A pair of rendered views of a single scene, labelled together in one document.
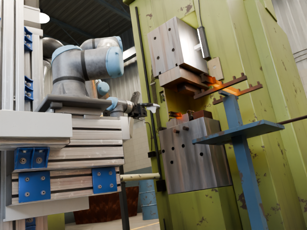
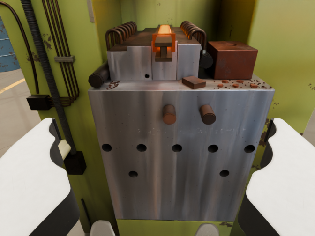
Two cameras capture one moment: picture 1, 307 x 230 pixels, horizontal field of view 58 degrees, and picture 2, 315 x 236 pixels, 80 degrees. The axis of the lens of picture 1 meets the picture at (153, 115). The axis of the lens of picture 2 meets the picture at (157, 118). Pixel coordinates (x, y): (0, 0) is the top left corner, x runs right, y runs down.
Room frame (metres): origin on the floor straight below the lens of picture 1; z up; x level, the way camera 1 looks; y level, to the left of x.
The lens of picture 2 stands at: (1.57, 0.08, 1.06)
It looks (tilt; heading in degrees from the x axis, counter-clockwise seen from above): 30 degrees down; 325
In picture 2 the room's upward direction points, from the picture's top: 1 degrees counter-clockwise
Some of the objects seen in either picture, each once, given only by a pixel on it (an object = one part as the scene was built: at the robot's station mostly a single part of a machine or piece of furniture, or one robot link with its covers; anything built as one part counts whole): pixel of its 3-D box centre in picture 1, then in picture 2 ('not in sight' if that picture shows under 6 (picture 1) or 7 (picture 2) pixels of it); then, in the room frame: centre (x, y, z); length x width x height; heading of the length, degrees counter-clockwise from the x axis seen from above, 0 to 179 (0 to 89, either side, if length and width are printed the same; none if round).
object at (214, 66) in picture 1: (215, 70); not in sight; (1.82, -0.49, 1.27); 0.09 x 0.02 x 0.17; 52
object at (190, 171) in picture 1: (206, 157); (172, 116); (2.06, -0.34, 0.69); 0.56 x 0.38 x 0.45; 142
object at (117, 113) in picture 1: (114, 122); not in sight; (1.43, 0.21, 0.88); 0.11 x 0.08 x 0.11; 94
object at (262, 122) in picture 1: (237, 134); not in sight; (1.48, -0.44, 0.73); 0.40 x 0.30 x 0.02; 50
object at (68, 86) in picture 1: (69, 95); not in sight; (0.94, 0.29, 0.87); 0.15 x 0.15 x 0.10
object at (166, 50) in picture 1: (183, 53); not in sight; (2.06, -0.32, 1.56); 0.42 x 0.39 x 0.40; 142
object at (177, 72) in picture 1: (184, 82); not in sight; (2.08, -0.29, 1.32); 0.42 x 0.20 x 0.10; 142
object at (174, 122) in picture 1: (193, 124); (157, 45); (2.08, -0.29, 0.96); 0.42 x 0.20 x 0.09; 142
